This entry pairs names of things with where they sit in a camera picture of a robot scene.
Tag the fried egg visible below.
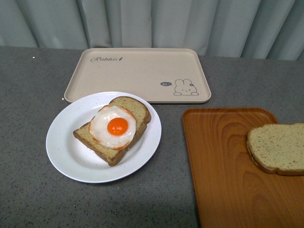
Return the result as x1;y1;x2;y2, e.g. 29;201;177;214
89;105;136;150

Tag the white round plate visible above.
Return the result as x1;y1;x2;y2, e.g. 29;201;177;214
46;92;162;183

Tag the brown bread slice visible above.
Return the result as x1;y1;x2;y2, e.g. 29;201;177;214
247;123;304;176
73;96;151;166

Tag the beige rabbit tray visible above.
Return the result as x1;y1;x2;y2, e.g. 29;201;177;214
64;48;211;104

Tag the brown wooden tray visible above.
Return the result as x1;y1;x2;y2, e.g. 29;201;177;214
182;108;304;228

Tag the grey-green curtain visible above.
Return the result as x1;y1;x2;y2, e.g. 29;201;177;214
0;0;304;60

